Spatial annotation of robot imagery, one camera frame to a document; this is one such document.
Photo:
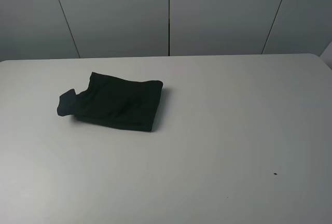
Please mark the black printed t-shirt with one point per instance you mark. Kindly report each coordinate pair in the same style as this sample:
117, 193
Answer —
114, 102

